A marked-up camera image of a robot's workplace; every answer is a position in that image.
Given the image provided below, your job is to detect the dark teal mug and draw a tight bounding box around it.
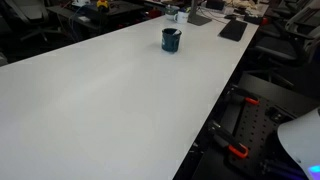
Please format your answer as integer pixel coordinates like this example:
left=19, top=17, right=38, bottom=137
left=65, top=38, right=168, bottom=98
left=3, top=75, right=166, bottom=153
left=161, top=27, right=183, bottom=53

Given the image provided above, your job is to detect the white ceramic mug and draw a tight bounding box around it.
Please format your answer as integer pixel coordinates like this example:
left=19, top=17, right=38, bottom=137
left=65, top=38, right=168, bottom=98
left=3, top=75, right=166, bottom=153
left=173, top=11, right=190, bottom=25

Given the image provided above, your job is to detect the grey monitor stand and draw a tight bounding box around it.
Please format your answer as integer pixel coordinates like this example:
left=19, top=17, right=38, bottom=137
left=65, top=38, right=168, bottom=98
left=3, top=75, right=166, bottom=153
left=187, top=0, right=213, bottom=27

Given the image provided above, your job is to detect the black desk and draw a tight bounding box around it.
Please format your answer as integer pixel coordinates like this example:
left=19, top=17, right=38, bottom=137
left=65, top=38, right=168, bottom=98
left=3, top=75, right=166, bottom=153
left=46, top=0, right=145, bottom=34

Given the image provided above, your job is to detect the black flat pad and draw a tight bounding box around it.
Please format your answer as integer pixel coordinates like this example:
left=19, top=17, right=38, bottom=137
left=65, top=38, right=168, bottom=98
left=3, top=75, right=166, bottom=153
left=218, top=19, right=249, bottom=43

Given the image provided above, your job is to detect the black box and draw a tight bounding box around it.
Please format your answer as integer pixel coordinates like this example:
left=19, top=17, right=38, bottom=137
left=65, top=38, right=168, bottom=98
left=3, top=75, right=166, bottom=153
left=205, top=0, right=226, bottom=11

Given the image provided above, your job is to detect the yellow toy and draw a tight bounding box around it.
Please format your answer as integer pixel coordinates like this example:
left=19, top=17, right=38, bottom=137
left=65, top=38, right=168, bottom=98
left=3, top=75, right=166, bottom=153
left=96, top=0, right=110, bottom=10

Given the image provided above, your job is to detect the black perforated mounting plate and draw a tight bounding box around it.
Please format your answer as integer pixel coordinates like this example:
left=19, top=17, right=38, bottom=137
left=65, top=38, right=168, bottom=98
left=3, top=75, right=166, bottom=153
left=228, top=96, right=303, bottom=178

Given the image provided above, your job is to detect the black robot cart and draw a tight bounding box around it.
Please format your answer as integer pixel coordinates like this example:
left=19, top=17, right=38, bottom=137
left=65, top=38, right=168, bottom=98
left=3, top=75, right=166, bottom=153
left=191, top=73, right=320, bottom=180

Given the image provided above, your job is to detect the black office chair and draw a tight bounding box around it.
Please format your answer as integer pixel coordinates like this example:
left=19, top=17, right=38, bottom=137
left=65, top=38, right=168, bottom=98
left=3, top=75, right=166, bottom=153
left=253, top=19, right=316, bottom=68

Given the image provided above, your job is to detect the grey mesh office chair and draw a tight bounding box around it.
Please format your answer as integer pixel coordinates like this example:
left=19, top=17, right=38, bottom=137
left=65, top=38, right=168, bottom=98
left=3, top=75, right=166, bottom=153
left=284, top=0, right=320, bottom=36

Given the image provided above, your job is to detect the orange handled black clamp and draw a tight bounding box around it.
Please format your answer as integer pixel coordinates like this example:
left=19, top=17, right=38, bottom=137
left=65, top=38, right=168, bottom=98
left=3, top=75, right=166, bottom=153
left=226, top=84, right=260, bottom=106
left=208, top=120, right=250, bottom=159

